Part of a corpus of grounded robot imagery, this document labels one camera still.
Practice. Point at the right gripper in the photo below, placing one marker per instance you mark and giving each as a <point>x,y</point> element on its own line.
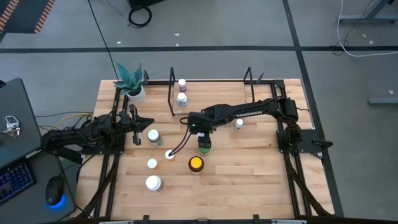
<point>200,123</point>

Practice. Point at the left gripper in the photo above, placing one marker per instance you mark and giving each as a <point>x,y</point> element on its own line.
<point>129,121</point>

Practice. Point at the green bottle with green cap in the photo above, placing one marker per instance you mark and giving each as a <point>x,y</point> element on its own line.
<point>204,152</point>

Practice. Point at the clear bottle with white cap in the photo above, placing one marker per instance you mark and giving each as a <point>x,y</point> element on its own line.
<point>153,135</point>

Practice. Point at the amber bottle with yellow cap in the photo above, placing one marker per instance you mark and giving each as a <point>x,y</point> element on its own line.
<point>196,162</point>

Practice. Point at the orange pill vial white cap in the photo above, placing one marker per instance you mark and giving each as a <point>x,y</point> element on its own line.
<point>152,163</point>
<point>168,155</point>

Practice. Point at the small white bottle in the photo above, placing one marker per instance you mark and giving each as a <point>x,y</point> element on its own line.
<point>239,123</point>

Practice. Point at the clear white-cap bottle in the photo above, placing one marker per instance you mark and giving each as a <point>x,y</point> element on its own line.
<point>182,98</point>

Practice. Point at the large white bottle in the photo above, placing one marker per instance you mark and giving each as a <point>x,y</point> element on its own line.
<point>153,182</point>

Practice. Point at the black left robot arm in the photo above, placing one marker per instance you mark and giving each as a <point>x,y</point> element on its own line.
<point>71,137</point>

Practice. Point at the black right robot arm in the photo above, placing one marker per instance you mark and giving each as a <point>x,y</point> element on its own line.
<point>248,112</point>

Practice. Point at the green plant in white pot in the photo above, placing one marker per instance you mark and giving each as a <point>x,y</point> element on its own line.
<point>136,96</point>

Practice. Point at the pink bottle with white cap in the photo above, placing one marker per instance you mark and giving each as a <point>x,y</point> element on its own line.
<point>182,83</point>

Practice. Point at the black computer mouse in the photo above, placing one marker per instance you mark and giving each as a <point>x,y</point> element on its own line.
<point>54,188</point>

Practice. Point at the black box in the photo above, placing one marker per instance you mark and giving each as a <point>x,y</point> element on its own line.
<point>143,2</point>

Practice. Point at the metal keys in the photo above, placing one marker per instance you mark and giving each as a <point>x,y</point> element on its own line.
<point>12,132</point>

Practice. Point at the car key fob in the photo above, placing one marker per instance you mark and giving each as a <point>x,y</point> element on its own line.
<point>12,120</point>

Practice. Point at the dark grey side desk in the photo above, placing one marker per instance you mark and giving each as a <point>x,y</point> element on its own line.
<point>34,211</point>

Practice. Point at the backlit keyboard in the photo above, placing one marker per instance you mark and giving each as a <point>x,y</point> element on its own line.
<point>14,182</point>

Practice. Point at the black mat orange striped edges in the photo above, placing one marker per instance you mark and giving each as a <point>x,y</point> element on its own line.
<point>28,15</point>

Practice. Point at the grey desk foot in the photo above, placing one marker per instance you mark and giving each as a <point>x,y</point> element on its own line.
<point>384,100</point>

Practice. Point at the black aluminium table frame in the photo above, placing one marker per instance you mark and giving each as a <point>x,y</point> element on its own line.
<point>157,82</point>

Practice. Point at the wooden shelf with black frame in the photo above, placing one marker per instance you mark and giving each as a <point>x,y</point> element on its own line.
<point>217,93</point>

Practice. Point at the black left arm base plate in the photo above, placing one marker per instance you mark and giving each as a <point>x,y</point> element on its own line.
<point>102,150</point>

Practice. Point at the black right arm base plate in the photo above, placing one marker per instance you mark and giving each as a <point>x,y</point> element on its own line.
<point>311,138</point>

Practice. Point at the grey desk leg frame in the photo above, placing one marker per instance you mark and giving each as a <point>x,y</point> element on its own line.
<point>367,19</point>

